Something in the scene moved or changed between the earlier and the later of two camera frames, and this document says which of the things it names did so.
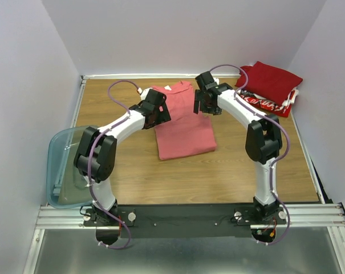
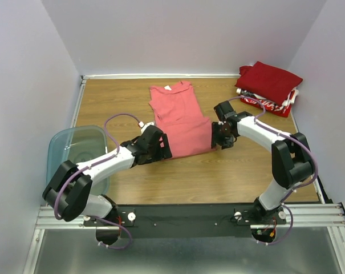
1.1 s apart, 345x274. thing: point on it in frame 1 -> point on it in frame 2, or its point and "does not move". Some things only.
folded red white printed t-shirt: [269, 107] does not move
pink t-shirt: [187, 133] does not move
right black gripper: [198, 96] -> [226, 143]
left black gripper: [163, 116] -> [163, 153]
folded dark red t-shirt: [268, 81] does not move
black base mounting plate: [186, 221] does not move
